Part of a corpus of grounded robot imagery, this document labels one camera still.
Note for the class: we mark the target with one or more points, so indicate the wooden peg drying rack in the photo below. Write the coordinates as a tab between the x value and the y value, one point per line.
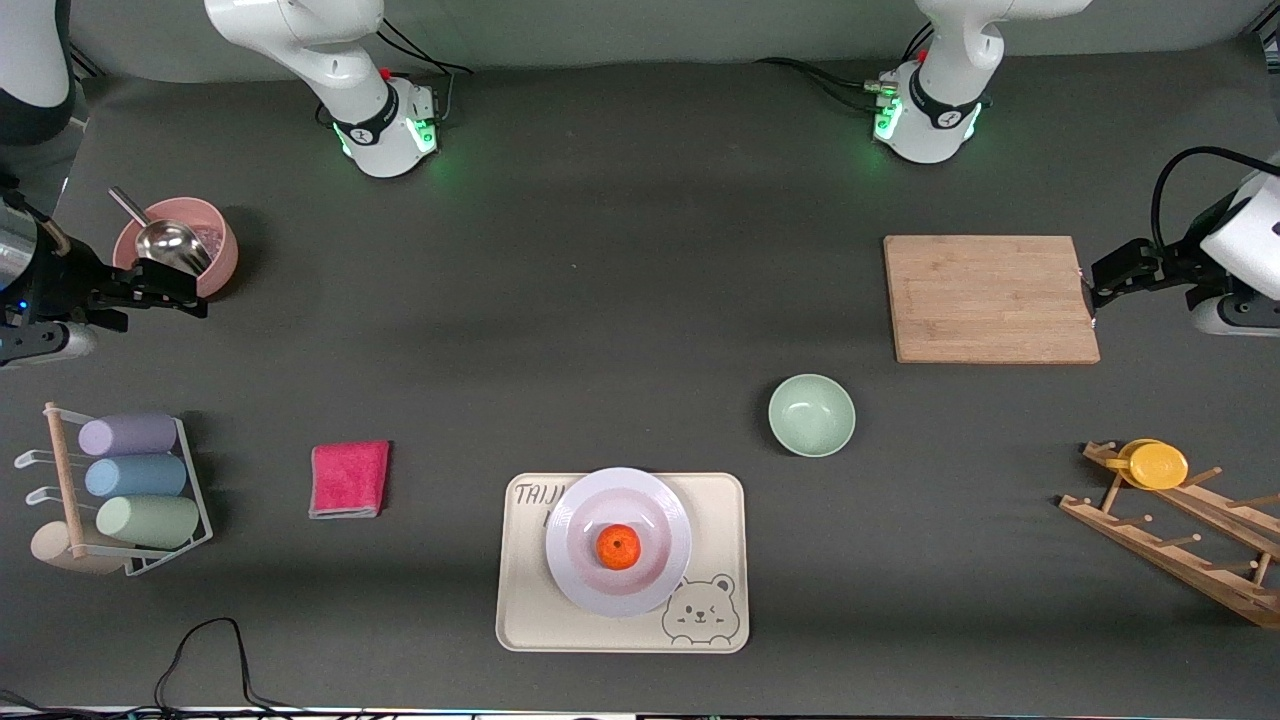
1180	570

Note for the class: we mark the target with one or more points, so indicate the orange fruit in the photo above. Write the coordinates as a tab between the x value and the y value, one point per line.
619	547

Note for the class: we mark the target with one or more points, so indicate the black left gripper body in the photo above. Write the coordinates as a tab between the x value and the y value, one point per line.
1177	266

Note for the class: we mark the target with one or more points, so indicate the beige cup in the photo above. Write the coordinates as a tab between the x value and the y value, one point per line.
55	555

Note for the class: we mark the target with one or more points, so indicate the purple cup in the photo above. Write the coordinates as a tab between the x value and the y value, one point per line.
130	434

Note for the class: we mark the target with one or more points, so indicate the light green bowl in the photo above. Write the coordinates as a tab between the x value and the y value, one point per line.
811	415

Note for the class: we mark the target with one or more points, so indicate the pink folded cloth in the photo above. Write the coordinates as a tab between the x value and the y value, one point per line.
348	480

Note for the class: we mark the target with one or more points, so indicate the yellow cup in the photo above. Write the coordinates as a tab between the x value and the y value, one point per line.
1158	466

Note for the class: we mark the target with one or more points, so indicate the wooden cutting board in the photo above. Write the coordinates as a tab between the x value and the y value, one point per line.
990	300

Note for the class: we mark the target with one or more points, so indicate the blue cup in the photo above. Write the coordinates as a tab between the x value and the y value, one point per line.
135	476

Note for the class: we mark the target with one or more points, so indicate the cream bear print tray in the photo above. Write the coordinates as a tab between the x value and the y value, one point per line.
520	620

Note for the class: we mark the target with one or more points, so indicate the metal scoop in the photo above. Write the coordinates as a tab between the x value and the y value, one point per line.
175	245

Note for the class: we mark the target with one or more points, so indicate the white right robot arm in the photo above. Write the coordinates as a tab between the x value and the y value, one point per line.
375	110

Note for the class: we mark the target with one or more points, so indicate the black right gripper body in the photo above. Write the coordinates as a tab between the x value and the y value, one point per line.
62	282

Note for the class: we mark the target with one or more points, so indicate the lavender round plate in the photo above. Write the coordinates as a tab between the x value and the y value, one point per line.
585	590

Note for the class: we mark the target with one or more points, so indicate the green cup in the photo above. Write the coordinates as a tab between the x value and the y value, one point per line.
150	521

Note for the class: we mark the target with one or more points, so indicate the pink bowl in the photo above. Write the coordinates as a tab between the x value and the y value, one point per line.
218	250

